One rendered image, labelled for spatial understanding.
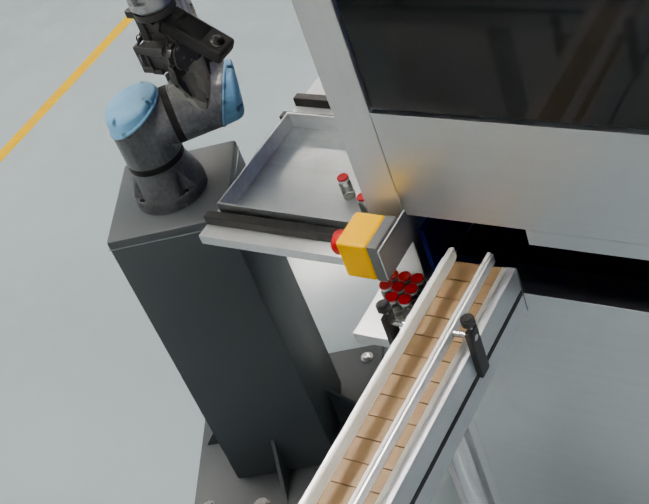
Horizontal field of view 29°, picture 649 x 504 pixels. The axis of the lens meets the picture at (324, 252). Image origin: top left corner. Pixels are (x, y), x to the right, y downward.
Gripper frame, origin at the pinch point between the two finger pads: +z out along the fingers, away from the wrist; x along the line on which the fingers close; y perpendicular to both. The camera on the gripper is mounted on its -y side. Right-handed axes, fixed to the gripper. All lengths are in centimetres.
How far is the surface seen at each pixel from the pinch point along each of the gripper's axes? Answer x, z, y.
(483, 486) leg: 32, 46, -55
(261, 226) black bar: 8.2, 19.9, -8.4
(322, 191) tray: -3.5, 21.4, -14.1
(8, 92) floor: -122, 110, 222
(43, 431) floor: 10, 110, 97
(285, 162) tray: -9.8, 21.4, -2.5
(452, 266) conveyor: 14, 17, -49
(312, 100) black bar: -25.9, 19.7, -0.2
